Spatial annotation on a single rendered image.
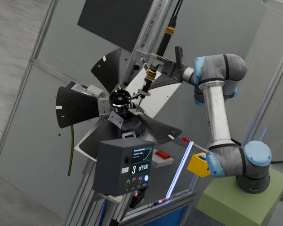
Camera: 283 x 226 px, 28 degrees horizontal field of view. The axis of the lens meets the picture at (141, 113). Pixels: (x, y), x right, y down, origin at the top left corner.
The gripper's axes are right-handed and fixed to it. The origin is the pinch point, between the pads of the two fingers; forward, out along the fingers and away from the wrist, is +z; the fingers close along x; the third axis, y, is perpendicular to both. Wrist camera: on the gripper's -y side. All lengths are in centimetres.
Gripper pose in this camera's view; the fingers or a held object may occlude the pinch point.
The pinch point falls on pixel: (154, 54)
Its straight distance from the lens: 292.8
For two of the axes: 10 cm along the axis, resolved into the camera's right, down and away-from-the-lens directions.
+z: -8.1, -4.4, 4.0
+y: -3.8, 9.0, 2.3
